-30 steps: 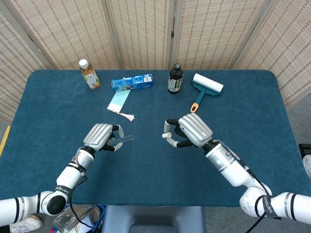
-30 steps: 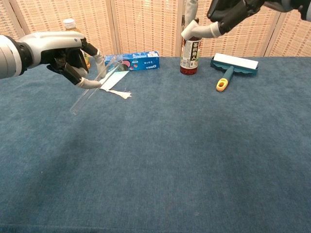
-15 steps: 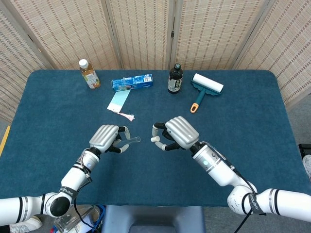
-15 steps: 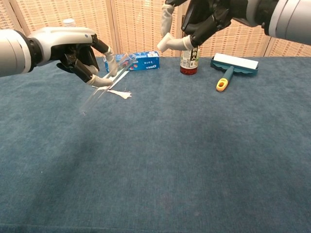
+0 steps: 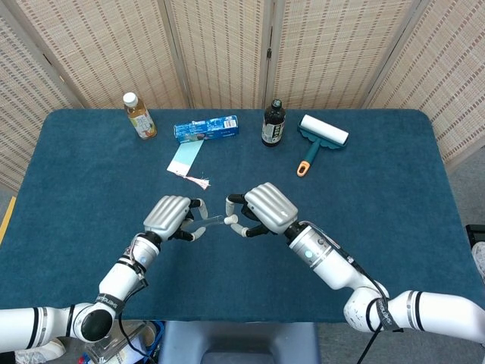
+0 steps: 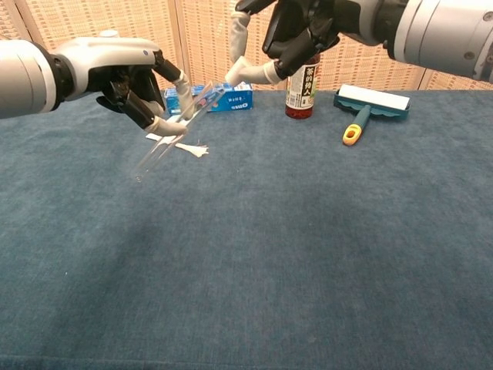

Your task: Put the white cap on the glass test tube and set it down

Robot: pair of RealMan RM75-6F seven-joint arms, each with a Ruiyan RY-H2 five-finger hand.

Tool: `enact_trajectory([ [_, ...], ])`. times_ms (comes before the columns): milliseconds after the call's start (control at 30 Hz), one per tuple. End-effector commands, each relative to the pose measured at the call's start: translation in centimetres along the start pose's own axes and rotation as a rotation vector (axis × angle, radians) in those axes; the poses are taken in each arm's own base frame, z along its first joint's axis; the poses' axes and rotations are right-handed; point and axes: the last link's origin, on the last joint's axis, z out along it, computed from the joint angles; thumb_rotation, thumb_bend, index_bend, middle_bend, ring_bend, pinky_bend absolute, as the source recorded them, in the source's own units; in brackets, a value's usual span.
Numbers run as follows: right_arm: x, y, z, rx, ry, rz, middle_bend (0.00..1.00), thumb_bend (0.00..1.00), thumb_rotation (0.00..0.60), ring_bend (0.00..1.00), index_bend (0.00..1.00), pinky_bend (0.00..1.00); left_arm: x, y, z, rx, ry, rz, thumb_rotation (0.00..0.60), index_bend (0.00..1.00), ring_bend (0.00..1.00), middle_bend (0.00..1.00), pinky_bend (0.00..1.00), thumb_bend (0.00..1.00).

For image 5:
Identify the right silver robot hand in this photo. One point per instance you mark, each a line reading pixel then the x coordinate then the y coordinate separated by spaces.
pixel 271 206

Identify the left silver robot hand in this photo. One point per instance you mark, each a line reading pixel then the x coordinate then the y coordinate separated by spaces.
pixel 166 214

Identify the small white cap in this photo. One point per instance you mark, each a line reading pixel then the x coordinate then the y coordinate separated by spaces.
pixel 231 219

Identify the transparent glass test tube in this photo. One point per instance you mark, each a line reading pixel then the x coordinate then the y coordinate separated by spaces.
pixel 214 220

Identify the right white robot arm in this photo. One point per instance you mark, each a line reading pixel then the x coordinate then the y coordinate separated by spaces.
pixel 333 265

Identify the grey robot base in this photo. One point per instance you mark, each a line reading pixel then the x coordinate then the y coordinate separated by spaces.
pixel 242 341

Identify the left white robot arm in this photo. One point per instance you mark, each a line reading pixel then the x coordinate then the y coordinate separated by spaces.
pixel 121 277

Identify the blue table cloth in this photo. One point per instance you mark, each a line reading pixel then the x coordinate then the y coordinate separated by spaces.
pixel 242 265

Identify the dark tea bottle black cap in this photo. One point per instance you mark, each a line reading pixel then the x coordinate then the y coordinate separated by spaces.
pixel 273 129

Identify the yellow tea bottle white cap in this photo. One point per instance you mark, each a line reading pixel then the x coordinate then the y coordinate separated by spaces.
pixel 142 123

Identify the clear plastic container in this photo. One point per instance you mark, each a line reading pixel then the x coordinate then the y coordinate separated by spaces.
pixel 110 350

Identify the yellow floor tape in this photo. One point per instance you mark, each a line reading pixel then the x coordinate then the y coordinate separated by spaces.
pixel 7 221

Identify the woven bamboo screen panel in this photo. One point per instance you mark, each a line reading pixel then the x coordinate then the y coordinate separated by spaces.
pixel 333 49
pixel 447 83
pixel 106 49
pixel 219 49
pixel 22 113

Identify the white sneaker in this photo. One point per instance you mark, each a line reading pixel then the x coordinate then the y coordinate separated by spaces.
pixel 38 352
pixel 479 261

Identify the black box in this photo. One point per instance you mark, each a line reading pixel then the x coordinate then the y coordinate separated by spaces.
pixel 476 235

